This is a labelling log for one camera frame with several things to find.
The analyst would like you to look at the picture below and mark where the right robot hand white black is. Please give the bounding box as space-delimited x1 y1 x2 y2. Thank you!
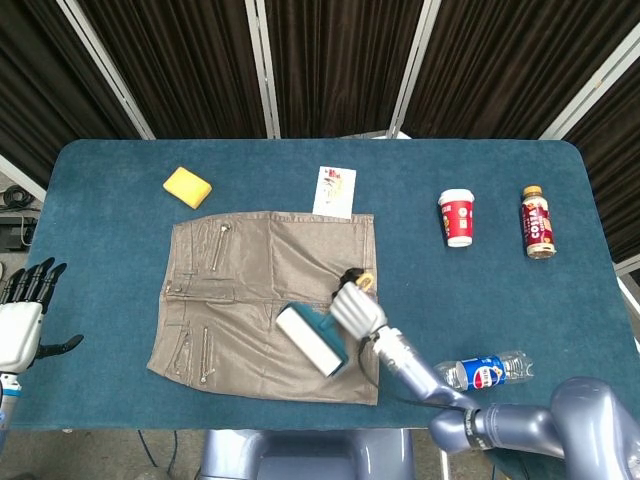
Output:
329 267 389 342

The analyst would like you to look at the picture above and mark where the clear plastic bottle blue label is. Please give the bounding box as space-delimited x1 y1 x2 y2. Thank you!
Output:
433 349 535 392

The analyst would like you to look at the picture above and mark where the teal handled lint roller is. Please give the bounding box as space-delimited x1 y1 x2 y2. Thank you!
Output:
275 272 375 379

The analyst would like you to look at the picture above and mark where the brown Costa coffee bottle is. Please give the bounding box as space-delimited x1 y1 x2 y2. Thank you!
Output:
521 184 557 260

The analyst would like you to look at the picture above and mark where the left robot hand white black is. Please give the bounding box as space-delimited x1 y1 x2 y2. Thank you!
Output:
0 256 85 374

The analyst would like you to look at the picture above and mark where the dark fabric screen panel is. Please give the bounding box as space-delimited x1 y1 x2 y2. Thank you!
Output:
389 0 640 141
0 0 155 187
55 0 281 140
244 0 435 140
539 29 640 275

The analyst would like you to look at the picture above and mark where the white printed paper card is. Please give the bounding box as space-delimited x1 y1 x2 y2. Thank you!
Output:
312 166 358 220

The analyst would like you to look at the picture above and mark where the silver blue robot torso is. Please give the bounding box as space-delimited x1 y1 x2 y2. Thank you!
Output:
198 428 417 480

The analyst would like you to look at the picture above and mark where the black cable coil on floor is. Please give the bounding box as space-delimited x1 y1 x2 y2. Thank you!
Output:
0 183 37 210

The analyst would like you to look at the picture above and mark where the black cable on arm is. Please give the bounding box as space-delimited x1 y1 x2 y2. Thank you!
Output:
356 333 482 417

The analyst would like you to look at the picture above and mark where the black box on floor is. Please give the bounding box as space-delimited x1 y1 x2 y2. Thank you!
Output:
0 214 40 252

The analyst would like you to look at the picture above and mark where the yellow sponge block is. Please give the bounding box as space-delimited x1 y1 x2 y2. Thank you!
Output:
162 166 213 209

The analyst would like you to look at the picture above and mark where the shiny taupe zippered skirt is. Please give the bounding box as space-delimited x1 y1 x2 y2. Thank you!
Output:
146 211 380 405

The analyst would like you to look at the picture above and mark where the blue velvet table cover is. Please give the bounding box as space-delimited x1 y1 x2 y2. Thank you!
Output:
9 138 634 432

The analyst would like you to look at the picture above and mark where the red and white paper cup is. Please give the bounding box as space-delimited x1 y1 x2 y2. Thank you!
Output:
437 188 476 249

